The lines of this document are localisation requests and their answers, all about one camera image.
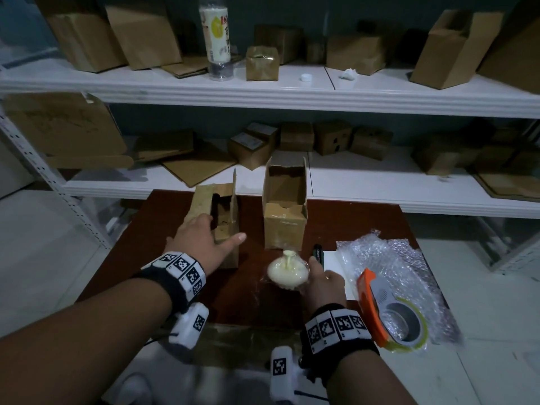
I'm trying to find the person's left hand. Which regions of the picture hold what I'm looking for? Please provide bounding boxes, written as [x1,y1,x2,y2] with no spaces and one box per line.
[164,213,248,277]

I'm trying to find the person's right hand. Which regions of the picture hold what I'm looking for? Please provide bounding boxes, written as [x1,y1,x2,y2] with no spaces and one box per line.
[301,256,348,315]

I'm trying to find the white paper sheet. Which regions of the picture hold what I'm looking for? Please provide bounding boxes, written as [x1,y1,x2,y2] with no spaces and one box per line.
[322,250,359,301]

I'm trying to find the orange tape dispenser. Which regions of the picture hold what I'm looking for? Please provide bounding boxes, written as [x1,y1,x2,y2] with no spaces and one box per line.
[356,267,429,354]

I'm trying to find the cream mushroom-shaped object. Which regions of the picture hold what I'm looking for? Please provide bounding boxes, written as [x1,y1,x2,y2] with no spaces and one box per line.
[266,249,311,291]

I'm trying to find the clear bubble wrap sheet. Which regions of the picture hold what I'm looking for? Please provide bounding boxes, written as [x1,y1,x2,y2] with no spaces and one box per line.
[335,232,463,344]

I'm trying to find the person's left forearm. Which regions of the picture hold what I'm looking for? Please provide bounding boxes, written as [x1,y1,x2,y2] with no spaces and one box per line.
[0,277,174,405]

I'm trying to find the person's right forearm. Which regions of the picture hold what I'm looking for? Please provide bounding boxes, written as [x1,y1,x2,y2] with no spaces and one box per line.
[327,352,419,405]

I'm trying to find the flat cardboard sheet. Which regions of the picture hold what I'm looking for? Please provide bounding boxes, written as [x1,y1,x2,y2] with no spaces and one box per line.
[160,145,238,188]

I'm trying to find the folded flat cardboard box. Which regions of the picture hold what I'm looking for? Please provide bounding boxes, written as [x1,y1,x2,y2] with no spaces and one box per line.
[134,130,196,163]

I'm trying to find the small white-labelled cardboard box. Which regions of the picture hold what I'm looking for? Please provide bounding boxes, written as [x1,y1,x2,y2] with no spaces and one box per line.
[245,121,280,148]
[227,132,273,172]

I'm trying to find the small cardboard box dark holes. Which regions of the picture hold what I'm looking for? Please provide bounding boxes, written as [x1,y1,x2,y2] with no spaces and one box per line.
[313,120,353,156]

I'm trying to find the person's left shoe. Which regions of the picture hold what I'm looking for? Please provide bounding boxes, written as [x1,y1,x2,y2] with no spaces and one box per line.
[114,372,155,405]

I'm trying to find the medium cardboard box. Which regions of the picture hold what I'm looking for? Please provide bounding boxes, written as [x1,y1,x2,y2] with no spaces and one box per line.
[411,137,461,176]

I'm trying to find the small flat cardboard piece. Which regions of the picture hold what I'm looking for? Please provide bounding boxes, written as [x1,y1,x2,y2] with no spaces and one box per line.
[160,56,210,79]

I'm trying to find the large flat cardboard box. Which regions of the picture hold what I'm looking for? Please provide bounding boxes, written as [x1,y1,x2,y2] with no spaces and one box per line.
[4,91,135,170]

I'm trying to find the small taped brown package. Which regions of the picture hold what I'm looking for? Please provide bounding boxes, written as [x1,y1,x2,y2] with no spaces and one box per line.
[245,46,281,82]

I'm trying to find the flat cardboard stack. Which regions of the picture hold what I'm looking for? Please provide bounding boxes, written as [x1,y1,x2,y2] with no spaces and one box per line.
[472,170,540,203]

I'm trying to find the leaning cardboard box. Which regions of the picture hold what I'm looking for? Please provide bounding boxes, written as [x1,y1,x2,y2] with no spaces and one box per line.
[44,3,127,74]
[105,0,183,71]

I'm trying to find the square cardboard box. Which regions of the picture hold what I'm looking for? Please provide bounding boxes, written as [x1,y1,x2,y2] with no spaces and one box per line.
[254,25,304,66]

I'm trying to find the narrow cardboard box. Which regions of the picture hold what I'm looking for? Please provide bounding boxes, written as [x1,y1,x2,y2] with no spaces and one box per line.
[305,39,326,65]

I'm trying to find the big open-flap cardboard box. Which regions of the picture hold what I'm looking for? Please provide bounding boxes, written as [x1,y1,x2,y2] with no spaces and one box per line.
[409,8,505,90]

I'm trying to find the very large cardboard box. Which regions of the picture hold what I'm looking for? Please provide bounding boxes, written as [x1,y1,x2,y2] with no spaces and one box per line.
[476,0,540,96]

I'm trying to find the right black marker wristband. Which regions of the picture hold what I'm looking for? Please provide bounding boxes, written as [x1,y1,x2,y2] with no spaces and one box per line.
[299,303,380,386]

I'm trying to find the white metal shelf unit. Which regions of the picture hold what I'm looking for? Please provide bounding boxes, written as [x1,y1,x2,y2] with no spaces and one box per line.
[0,58,540,275]

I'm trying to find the clear plastic bottle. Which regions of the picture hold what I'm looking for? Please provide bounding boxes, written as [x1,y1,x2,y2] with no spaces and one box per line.
[198,0,233,82]

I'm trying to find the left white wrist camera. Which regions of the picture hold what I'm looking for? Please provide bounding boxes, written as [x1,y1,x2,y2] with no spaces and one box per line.
[168,302,210,353]

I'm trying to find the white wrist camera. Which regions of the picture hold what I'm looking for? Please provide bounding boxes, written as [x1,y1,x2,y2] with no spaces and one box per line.
[269,345,311,405]
[168,302,210,353]

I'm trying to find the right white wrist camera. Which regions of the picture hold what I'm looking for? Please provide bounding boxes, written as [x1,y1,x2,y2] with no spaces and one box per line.
[269,345,311,405]

